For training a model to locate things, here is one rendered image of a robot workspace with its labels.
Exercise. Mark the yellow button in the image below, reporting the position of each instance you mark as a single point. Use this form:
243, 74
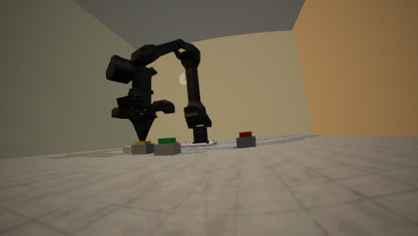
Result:
144, 147

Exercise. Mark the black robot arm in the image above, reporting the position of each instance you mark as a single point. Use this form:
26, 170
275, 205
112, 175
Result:
125, 71

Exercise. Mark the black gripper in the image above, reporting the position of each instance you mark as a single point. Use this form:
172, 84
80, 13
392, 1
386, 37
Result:
142, 122

